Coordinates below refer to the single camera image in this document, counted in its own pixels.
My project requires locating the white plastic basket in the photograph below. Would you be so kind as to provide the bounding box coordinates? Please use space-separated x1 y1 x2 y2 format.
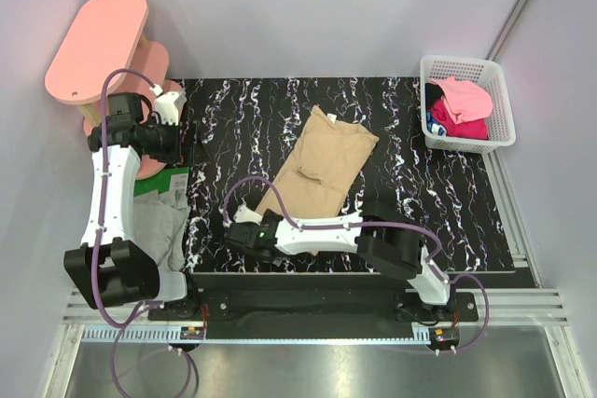
420 55 516 154

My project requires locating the pink t shirt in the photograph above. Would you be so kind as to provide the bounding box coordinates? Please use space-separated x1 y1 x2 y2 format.
431 76 493 123

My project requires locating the grey folded t shirt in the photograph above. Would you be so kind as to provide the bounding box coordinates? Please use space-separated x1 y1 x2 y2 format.
132 190 189 271

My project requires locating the beige t shirt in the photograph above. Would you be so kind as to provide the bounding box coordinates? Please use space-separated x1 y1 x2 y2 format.
257 105 379 219

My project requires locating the green board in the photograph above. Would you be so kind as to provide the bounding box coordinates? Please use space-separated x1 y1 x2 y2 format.
133 167 189 197

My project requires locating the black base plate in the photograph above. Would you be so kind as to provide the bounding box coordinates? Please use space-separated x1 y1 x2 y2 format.
146 270 537 341

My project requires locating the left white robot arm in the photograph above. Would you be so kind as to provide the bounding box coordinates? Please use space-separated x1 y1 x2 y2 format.
63 91 201 320

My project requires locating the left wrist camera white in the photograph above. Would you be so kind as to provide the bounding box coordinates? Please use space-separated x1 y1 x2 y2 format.
153 85 187 126

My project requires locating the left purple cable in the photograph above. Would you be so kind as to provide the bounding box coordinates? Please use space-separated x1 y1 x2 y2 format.
95 69 201 394

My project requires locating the magenta t shirt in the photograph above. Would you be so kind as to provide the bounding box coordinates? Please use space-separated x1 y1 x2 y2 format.
430 100 489 140

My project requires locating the aluminium rail frame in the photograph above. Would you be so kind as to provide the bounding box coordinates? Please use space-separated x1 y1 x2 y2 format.
46 153 596 397

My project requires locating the pink tiered shelf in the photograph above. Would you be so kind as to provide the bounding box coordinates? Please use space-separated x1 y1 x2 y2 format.
44 0 187 180

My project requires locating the blue patterned garment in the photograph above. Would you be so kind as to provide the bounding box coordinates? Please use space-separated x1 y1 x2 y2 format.
426 111 446 136

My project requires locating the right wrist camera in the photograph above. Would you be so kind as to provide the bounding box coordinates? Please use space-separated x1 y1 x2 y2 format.
233 204 263 225

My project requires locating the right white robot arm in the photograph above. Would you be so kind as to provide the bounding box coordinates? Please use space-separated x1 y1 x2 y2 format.
225 206 457 321

